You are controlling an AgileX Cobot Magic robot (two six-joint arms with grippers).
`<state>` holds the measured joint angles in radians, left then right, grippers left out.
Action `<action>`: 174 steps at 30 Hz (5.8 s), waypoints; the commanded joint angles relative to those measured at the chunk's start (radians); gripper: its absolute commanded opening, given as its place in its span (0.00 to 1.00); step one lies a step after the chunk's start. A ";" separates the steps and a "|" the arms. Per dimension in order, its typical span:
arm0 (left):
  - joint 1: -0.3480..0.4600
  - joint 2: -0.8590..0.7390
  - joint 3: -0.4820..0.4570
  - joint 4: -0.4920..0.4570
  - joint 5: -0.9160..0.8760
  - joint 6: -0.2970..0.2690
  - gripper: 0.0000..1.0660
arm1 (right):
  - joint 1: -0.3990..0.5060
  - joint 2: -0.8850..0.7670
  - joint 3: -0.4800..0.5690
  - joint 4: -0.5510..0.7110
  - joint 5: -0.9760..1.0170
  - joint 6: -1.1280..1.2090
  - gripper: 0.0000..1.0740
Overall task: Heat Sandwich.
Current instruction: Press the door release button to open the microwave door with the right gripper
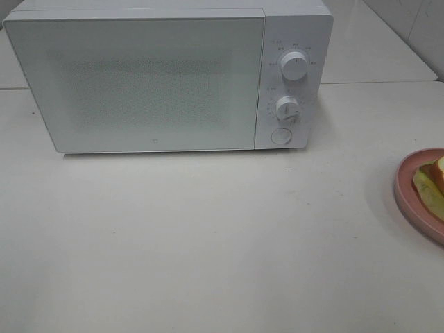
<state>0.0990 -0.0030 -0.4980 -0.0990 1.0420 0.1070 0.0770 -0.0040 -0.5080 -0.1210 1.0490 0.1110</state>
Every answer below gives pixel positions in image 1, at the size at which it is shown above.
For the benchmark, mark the round white door button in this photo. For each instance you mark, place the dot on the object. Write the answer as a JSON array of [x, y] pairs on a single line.
[[281, 136]]

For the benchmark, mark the white microwave door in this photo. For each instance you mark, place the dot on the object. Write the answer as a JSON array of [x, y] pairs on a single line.
[[115, 86]]

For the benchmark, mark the pink round plate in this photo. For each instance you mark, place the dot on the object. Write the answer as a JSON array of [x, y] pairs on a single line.
[[408, 200]]

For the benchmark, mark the bread and lettuce sandwich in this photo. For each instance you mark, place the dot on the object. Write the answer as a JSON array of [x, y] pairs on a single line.
[[428, 182]]

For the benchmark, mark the lower white dial knob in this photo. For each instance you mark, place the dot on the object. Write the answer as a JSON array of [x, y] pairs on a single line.
[[287, 108]]

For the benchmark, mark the white dial knob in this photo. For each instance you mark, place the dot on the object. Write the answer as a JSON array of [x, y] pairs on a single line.
[[294, 65], [287, 108]]

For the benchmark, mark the upper white dial knob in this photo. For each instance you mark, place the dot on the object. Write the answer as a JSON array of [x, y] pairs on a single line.
[[294, 65]]

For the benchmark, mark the white microwave oven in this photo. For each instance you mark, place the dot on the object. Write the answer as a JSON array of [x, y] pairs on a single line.
[[288, 25]]

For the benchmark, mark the white rear table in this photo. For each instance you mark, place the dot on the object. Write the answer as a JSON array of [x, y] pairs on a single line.
[[364, 49]]

